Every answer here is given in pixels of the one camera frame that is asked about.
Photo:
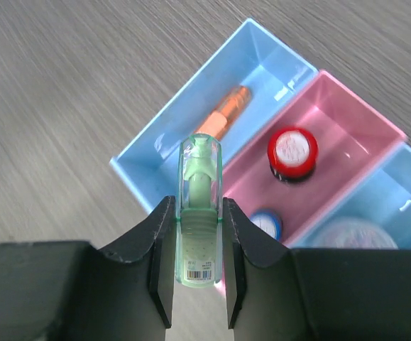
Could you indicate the pink drawer box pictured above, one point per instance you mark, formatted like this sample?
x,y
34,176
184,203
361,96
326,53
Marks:
x,y
353,140

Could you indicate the orange utility knife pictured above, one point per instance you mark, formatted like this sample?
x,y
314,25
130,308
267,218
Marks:
x,y
224,115

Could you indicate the clear paper clip jar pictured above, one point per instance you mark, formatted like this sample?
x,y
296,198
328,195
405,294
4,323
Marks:
x,y
352,233

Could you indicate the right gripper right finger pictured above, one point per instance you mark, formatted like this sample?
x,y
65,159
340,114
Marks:
x,y
277,293

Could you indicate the green correction tape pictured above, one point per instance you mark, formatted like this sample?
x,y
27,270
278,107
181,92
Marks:
x,y
198,255

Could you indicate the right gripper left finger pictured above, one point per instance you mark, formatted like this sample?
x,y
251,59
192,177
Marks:
x,y
70,290

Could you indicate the red ink bottle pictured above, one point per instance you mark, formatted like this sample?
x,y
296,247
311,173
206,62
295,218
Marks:
x,y
292,154

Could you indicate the light blue drawer box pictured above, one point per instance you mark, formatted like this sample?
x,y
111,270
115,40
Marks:
x,y
253,57

